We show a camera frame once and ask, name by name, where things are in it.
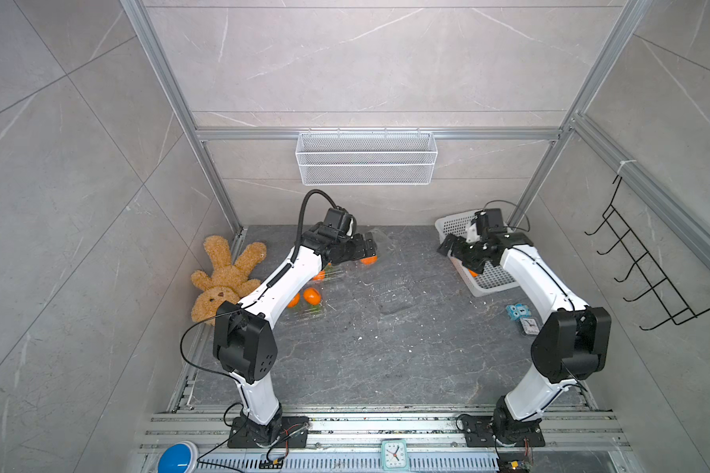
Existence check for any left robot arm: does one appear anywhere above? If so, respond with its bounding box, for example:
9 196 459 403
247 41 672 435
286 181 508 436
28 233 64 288
213 208 377 443

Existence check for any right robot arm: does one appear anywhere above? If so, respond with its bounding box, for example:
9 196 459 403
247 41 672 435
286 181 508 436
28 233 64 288
438 208 611 447

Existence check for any orange three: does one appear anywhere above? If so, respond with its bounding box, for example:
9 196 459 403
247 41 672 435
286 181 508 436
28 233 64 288
360 255 378 265

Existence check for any white perforated plastic basket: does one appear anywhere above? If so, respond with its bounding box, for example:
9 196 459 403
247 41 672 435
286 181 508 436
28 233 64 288
435 211 519 297

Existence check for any orange eight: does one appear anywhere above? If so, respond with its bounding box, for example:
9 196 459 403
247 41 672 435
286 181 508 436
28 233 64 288
303 287 323 305

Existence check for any orange seven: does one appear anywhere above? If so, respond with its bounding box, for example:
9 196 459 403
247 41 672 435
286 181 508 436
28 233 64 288
287 293 301 309

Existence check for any blue owl toy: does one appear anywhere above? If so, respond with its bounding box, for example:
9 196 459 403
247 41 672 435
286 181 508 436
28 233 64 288
506 304 532 321

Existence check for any small white desk clock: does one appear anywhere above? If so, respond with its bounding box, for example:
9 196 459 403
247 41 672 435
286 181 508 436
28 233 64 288
519 317 540 336

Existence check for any brown teddy bear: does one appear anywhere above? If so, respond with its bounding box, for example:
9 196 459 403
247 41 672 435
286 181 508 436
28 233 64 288
191 236 267 325

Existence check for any teal front alarm clock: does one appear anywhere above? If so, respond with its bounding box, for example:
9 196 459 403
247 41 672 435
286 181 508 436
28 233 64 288
381 439 409 471

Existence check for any blue round button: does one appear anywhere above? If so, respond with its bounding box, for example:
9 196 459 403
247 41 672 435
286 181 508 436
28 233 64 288
156 441 199 473

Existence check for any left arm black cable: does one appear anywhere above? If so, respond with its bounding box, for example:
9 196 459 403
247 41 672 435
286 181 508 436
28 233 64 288
289 188 339 264

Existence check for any white wire wall basket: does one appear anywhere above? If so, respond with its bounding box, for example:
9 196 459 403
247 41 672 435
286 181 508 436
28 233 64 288
295 131 438 186

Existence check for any black wall hook rack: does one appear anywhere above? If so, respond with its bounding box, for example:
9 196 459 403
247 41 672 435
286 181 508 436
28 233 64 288
584 177 710 332

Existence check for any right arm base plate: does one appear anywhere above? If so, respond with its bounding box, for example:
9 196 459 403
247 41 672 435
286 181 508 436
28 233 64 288
456 414 546 447

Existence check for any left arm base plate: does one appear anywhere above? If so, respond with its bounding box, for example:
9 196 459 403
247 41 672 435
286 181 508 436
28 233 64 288
227 415 310 449

